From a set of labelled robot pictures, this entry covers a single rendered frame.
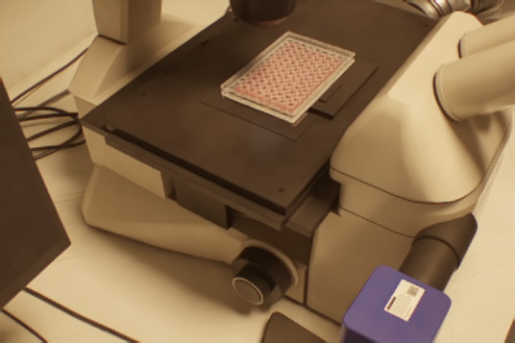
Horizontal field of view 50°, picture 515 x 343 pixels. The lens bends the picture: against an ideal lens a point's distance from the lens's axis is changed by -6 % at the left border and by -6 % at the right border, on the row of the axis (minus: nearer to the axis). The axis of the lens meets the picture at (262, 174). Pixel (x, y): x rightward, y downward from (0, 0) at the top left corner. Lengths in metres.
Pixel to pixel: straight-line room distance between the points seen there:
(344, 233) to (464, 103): 0.16
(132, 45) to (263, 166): 0.26
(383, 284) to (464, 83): 0.16
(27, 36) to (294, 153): 0.66
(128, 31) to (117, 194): 0.20
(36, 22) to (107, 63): 0.41
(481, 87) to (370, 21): 0.31
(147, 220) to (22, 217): 0.26
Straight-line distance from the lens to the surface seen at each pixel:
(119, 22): 0.66
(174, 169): 0.53
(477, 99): 0.44
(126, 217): 0.71
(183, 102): 0.58
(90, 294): 0.70
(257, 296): 0.60
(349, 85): 0.59
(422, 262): 0.45
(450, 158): 0.45
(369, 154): 0.45
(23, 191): 0.45
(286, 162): 0.51
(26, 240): 0.48
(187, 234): 0.67
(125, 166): 0.69
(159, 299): 0.67
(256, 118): 0.55
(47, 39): 1.09
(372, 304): 0.41
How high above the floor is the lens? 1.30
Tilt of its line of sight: 44 degrees down
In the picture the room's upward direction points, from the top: 2 degrees counter-clockwise
